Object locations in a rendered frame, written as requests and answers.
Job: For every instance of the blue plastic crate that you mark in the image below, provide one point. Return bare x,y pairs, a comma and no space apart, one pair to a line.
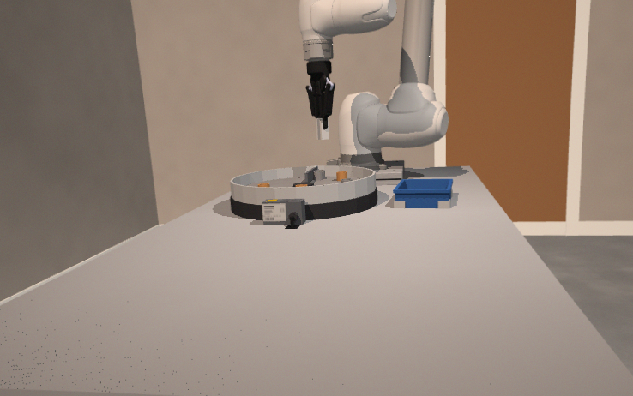
423,193

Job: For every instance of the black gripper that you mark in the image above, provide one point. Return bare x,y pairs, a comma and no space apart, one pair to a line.
320,96

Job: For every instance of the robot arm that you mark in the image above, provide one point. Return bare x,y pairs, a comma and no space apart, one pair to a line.
412,117

